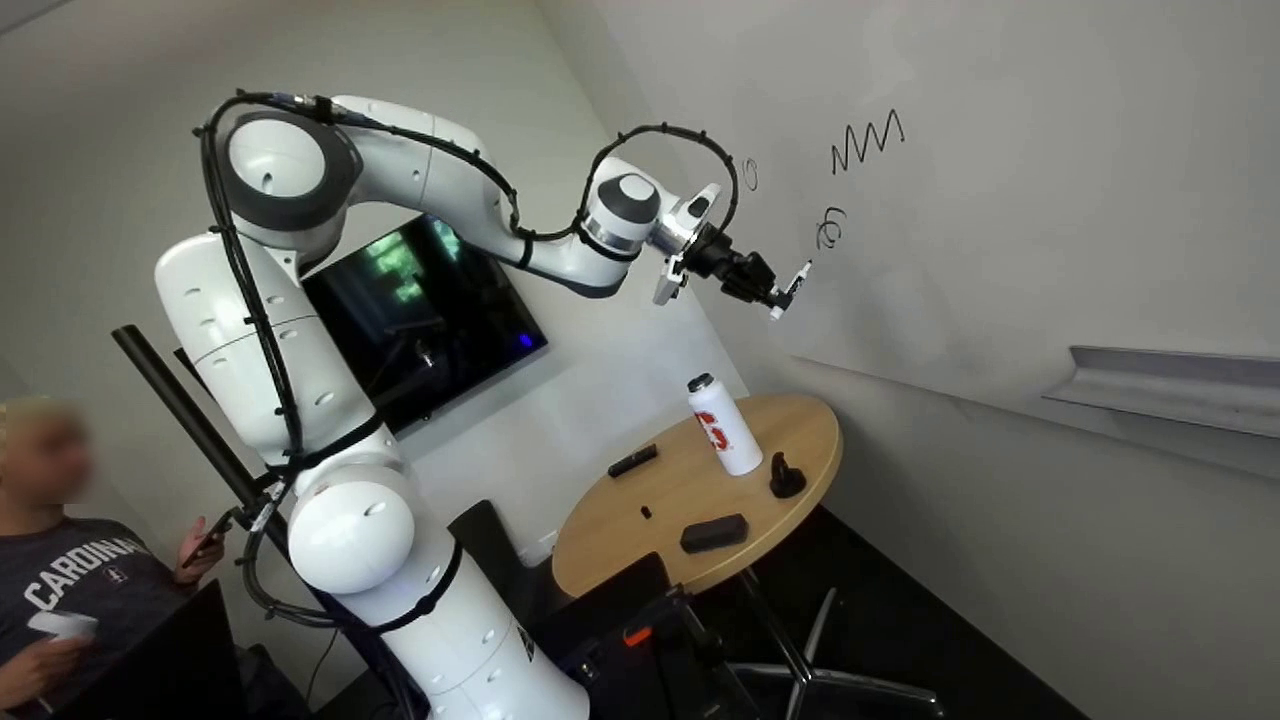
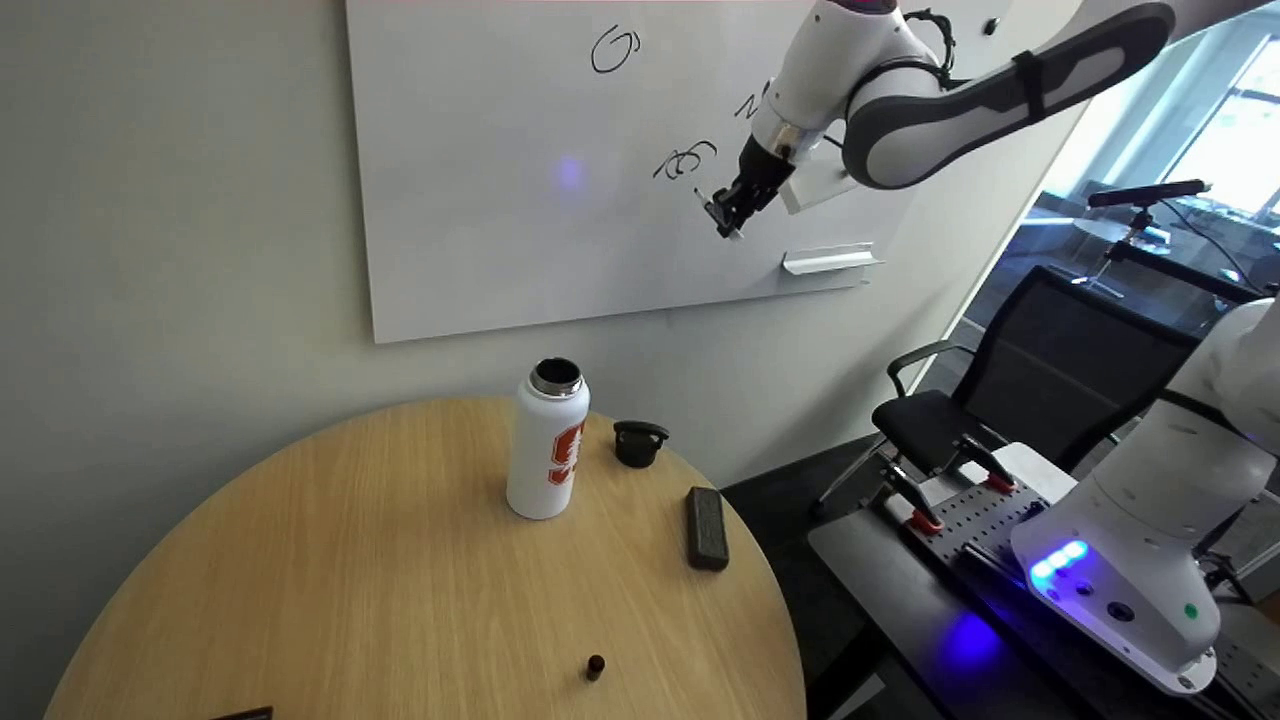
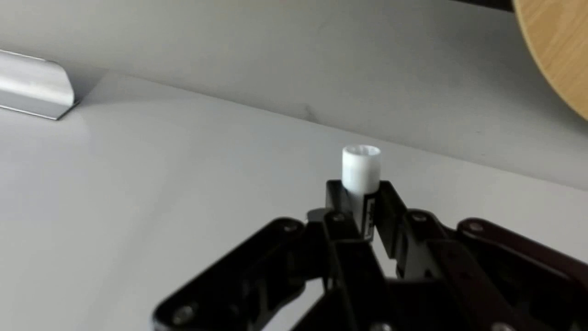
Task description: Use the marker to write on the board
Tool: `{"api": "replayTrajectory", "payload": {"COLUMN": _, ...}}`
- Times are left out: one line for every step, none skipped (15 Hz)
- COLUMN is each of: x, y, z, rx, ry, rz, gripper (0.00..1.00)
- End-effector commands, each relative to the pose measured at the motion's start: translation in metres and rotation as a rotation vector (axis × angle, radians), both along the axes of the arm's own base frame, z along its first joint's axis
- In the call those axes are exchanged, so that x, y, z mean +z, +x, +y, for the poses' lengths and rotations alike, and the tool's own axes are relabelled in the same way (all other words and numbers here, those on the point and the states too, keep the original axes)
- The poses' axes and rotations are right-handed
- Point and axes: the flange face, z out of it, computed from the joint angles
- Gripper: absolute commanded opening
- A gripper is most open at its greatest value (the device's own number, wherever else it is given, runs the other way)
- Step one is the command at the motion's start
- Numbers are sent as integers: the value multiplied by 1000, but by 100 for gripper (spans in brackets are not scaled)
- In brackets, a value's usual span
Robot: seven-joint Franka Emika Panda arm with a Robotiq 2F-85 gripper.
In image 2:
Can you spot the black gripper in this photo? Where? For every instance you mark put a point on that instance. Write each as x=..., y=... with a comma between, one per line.
x=765, y=165

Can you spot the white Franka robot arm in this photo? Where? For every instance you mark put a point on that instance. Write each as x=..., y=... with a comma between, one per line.
x=852, y=55

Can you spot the white board eraser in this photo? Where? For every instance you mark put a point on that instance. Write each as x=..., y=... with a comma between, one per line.
x=826, y=263

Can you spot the black round board magnet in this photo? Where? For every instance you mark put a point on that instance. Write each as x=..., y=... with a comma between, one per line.
x=988, y=27

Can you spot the small black marker cap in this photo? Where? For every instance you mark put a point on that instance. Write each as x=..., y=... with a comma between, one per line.
x=592, y=665

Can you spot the black bottle cap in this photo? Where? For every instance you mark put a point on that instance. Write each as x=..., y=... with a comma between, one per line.
x=642, y=440

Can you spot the white bottle with red logo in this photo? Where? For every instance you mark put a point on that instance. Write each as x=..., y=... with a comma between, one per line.
x=544, y=446

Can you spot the black whiteboard eraser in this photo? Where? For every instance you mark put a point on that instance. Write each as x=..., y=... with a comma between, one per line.
x=706, y=525

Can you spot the black office chair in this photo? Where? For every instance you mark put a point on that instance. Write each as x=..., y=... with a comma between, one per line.
x=1053, y=361

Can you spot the red clamp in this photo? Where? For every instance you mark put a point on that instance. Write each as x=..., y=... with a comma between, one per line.
x=985, y=478
x=913, y=513

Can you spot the white flat box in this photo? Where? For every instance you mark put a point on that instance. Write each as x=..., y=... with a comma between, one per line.
x=1033, y=469

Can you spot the white perforated mounting plate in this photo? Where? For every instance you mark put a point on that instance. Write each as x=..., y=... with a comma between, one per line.
x=980, y=521

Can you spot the black bar on stand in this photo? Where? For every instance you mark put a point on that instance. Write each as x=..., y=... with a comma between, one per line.
x=1145, y=195

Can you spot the black robot stand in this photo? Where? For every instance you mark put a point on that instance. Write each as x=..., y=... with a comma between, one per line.
x=906, y=625

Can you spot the round wooden table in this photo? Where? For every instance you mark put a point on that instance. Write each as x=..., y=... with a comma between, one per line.
x=373, y=573

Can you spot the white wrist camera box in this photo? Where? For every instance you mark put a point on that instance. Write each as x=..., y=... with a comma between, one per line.
x=816, y=184

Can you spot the white wall whiteboard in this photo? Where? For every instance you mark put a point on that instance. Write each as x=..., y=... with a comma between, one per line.
x=535, y=175

